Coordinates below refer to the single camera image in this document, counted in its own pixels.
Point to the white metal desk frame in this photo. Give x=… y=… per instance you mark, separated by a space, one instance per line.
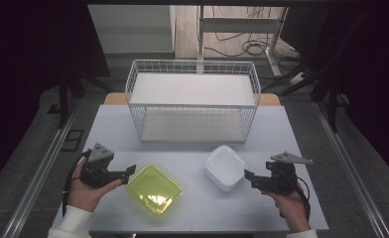
x=238 y=24

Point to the white power strip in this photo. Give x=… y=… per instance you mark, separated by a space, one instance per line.
x=297 y=79

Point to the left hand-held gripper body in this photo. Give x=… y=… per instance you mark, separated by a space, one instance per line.
x=95 y=172

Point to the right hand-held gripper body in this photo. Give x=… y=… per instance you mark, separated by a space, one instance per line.
x=280 y=178

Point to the yellow-green plastic container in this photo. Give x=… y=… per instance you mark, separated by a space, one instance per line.
x=154 y=190

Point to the person's right hand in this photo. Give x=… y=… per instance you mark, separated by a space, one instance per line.
x=293 y=211

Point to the white cabinet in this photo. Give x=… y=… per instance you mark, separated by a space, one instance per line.
x=133 y=29

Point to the person's left hand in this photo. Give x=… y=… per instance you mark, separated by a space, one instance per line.
x=83 y=195

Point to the black metal stand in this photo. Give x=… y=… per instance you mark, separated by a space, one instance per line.
x=63 y=99
x=331 y=102

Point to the aluminium floor rail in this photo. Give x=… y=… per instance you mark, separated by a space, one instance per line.
x=37 y=178
x=351 y=172

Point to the white plastic container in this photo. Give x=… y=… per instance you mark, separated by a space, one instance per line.
x=224 y=168

